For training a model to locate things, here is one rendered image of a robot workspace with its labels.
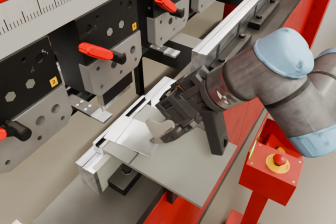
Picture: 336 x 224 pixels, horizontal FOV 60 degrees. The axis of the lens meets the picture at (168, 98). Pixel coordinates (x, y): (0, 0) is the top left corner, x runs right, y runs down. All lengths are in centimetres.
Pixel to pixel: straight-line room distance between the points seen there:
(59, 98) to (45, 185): 147
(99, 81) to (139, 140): 22
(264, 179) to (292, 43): 63
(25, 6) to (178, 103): 28
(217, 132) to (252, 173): 45
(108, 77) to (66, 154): 150
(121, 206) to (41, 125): 35
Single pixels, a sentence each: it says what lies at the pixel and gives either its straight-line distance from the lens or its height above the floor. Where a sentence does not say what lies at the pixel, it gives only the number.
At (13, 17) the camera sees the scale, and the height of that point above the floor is 138.
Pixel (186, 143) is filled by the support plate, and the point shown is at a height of 100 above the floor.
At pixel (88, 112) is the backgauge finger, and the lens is 79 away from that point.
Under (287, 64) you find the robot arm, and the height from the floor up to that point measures 132.
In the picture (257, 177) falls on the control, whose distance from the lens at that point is 99.
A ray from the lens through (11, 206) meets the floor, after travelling 194.
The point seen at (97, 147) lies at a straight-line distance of 72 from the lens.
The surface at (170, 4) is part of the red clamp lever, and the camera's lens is 60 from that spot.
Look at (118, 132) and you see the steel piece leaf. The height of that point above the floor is 100.
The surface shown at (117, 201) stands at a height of 88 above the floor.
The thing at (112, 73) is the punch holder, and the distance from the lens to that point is 57.
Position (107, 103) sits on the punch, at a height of 109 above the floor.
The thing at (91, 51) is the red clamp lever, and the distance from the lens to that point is 45.
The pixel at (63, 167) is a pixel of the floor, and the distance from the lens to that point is 198.
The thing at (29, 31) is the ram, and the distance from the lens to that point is 43.
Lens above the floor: 155
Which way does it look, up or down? 43 degrees down
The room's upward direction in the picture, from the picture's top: straight up
